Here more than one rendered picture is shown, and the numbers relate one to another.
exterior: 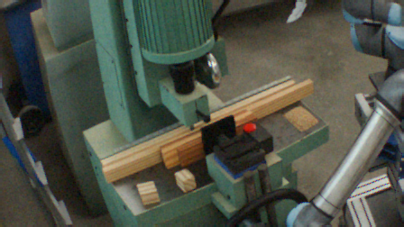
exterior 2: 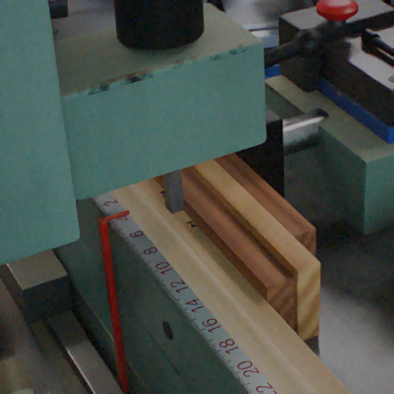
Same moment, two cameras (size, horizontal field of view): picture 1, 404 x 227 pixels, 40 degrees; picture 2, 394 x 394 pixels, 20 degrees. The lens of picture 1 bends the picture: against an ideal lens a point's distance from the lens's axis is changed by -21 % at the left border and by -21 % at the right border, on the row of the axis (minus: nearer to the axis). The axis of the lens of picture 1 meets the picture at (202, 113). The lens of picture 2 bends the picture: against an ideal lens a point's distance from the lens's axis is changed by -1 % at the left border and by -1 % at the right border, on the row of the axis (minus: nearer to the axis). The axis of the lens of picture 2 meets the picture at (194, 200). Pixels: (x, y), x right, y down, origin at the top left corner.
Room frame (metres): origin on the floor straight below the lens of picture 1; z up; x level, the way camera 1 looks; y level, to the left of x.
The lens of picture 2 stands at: (1.42, 0.61, 1.34)
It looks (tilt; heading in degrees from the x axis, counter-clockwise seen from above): 34 degrees down; 269
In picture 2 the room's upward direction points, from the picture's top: 4 degrees counter-clockwise
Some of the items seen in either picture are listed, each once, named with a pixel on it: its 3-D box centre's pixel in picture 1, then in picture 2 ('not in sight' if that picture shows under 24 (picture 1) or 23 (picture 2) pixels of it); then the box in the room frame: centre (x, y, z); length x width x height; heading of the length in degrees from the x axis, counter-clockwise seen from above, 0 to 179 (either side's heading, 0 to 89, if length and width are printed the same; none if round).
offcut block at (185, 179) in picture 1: (185, 180); not in sight; (1.26, 0.06, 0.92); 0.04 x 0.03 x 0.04; 25
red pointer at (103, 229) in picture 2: not in sight; (125, 305); (1.46, 0.05, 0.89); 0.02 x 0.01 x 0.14; 23
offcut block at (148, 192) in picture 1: (148, 193); not in sight; (1.23, 0.16, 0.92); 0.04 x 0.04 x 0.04; 10
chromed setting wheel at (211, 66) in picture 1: (206, 68); not in sight; (1.59, -0.03, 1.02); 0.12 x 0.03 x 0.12; 23
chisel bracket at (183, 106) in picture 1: (185, 100); (134, 109); (1.44, 0.04, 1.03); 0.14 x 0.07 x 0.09; 23
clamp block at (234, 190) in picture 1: (245, 171); (386, 146); (1.26, -0.08, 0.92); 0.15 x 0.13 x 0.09; 113
